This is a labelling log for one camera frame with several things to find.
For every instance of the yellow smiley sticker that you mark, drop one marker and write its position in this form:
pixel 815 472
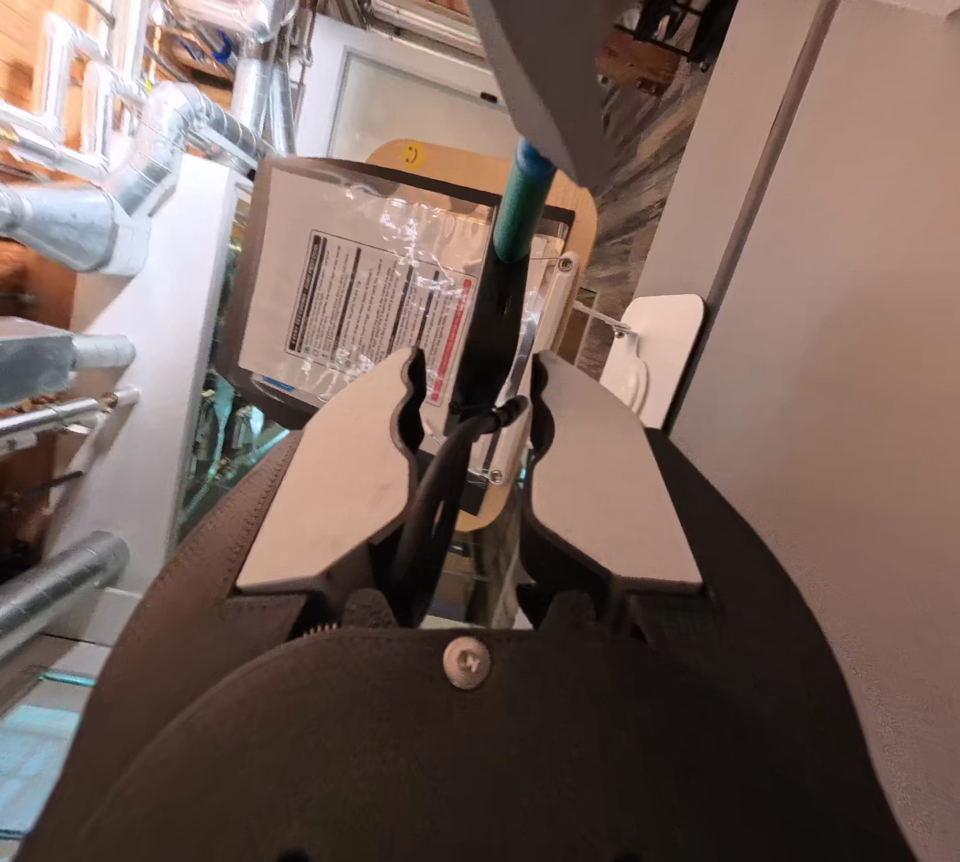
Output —
pixel 411 154

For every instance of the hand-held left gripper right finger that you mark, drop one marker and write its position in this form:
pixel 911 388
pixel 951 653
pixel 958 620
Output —
pixel 600 479

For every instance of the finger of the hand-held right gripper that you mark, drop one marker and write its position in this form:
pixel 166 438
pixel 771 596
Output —
pixel 555 36

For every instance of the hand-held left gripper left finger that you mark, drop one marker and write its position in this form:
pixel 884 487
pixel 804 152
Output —
pixel 337 472

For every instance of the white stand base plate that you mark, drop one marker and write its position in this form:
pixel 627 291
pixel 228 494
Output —
pixel 660 352

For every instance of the vertical silver duct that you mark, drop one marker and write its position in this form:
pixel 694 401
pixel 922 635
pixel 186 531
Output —
pixel 259 74

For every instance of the white framed glass door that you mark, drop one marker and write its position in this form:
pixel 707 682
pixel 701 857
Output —
pixel 420 104

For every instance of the insulated silver pipes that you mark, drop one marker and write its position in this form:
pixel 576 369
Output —
pixel 105 14

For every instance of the silver flexible air duct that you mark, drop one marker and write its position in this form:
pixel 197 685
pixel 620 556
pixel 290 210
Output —
pixel 112 216

